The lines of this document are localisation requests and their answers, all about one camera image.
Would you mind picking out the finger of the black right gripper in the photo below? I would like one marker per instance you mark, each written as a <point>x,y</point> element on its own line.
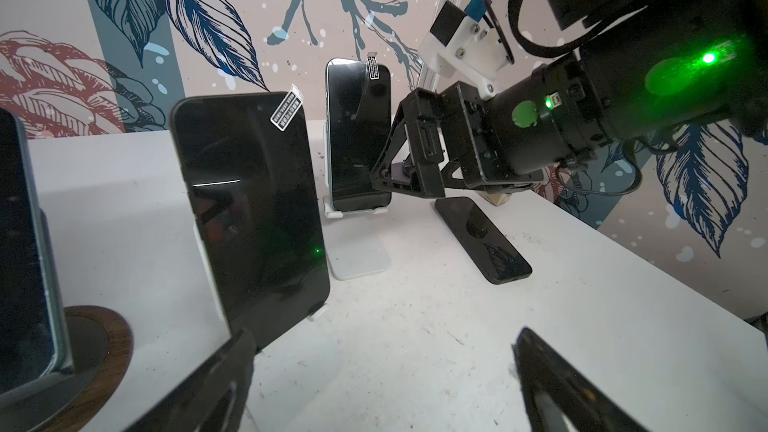
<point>410,161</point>

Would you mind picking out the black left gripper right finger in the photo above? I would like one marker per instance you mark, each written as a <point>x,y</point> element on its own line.
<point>557,397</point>

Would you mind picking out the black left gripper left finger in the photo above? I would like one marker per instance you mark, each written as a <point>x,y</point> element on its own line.
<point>213,397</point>

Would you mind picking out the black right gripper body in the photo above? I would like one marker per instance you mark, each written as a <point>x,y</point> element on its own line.
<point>454,129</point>

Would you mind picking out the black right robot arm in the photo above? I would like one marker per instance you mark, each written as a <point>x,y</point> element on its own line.
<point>565,78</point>

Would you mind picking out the round wooden phone stand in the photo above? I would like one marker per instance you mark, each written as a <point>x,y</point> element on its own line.
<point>102,346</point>

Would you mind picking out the white phone stand rear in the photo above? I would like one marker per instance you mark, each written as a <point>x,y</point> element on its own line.
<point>353,249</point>

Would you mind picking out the black phone centre with sticker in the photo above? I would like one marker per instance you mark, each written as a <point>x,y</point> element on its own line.
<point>247,166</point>

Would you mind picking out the black phone on wooden stand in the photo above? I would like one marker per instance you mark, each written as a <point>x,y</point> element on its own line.
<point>35,345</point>

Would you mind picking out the spice jar with black lid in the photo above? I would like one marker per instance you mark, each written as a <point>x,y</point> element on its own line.
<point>499,198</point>

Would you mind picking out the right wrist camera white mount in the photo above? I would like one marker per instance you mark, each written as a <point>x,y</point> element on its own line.
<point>468,40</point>

